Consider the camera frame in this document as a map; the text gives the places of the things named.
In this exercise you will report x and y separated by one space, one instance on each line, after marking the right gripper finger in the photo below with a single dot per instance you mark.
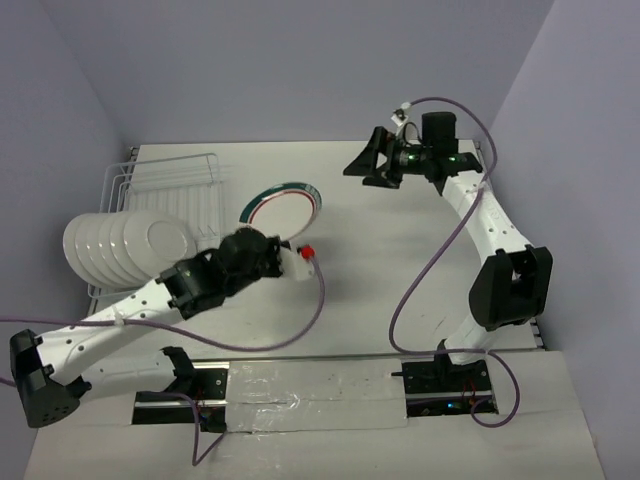
366 163
392 182

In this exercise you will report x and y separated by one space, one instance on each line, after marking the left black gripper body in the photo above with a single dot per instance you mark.
268 264

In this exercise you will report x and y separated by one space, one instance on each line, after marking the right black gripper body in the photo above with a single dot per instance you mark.
408 160

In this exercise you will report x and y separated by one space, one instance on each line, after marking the green red ring plate back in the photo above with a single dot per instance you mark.
286 210

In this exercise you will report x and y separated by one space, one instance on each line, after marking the green red ring plate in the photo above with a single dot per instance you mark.
286 210
103 237
91 228

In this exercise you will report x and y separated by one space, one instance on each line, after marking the green rim lettered plate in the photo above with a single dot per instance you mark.
155 240

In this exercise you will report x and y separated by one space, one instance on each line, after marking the green red ring plate front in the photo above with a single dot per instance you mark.
91 228

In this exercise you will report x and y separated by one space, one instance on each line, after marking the red characters plate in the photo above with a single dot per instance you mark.
82 252

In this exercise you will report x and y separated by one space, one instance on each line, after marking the orange sunburst plate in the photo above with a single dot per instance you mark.
68 243

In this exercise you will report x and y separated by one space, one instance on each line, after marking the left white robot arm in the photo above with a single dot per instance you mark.
55 372

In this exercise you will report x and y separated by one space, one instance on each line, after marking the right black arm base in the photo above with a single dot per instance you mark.
440 388

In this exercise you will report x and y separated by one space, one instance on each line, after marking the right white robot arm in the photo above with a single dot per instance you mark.
512 284

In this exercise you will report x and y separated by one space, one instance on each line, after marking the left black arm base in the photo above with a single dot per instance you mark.
207 392

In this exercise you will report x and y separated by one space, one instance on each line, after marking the silver tape sheet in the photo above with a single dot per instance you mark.
322 395

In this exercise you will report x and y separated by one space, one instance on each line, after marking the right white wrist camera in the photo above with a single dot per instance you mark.
400 117

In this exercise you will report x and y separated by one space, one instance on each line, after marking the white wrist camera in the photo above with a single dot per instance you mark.
400 117
296 261

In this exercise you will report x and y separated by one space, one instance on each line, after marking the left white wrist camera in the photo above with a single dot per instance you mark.
296 261

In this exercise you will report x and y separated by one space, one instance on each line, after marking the white wire dish rack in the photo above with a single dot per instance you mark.
189 188

